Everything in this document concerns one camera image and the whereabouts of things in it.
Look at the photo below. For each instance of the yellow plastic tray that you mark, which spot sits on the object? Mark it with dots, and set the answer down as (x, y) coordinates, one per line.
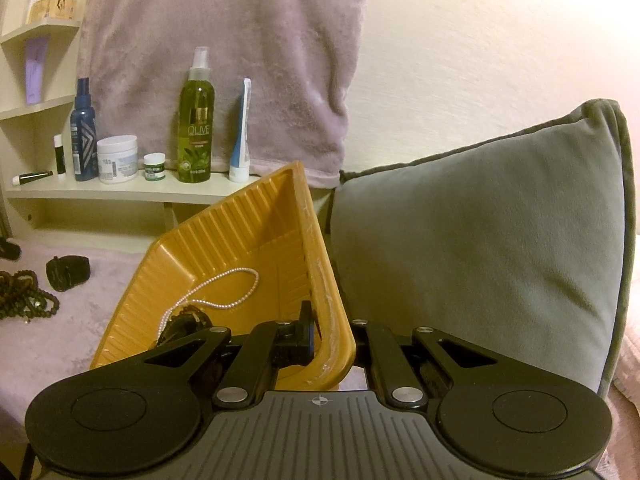
(240, 240)

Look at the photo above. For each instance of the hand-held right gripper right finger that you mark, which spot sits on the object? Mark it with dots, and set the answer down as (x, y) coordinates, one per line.
(376, 347)

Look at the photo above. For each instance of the grey green pillow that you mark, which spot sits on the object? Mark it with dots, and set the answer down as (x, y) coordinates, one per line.
(475, 240)

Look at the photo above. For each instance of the blue spray bottle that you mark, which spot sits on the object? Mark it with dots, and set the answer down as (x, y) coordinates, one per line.
(84, 140)

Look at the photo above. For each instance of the small green white jar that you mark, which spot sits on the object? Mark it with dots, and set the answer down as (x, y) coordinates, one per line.
(154, 168)

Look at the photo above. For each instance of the grey fleece table blanket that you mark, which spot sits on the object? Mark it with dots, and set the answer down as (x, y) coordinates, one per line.
(65, 350)

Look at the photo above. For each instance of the cream wooden shelf unit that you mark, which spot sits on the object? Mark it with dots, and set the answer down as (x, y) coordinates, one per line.
(125, 192)

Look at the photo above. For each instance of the black looped wrist watch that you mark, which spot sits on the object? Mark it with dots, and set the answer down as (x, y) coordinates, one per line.
(67, 272)

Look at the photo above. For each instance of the blue white tube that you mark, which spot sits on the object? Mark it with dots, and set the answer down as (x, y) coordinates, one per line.
(241, 140)

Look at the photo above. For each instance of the black white lip balm stick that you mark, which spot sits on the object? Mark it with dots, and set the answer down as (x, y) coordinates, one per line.
(60, 157)

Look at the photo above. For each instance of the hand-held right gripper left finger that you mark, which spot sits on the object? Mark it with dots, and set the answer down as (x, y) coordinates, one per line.
(295, 342)

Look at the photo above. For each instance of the black tube with white cap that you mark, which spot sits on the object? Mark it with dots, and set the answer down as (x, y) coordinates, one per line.
(35, 176)

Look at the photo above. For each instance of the pink patterned cloth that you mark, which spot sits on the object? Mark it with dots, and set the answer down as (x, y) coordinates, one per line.
(625, 390)

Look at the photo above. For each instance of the round wooden box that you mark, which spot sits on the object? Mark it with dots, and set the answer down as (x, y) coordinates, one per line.
(55, 10)

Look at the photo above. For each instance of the grey hanging fleece blanket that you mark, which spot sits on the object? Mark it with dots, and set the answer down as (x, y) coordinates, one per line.
(225, 35)

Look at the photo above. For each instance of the purple tube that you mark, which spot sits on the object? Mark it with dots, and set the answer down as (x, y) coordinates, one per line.
(36, 72)

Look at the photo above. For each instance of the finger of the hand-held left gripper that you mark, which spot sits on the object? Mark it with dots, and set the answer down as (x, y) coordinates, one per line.
(9, 250)

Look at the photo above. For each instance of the green spray bottle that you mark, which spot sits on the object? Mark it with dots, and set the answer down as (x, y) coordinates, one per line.
(197, 130)

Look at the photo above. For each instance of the white cream jar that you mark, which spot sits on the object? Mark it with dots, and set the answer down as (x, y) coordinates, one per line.
(117, 160)

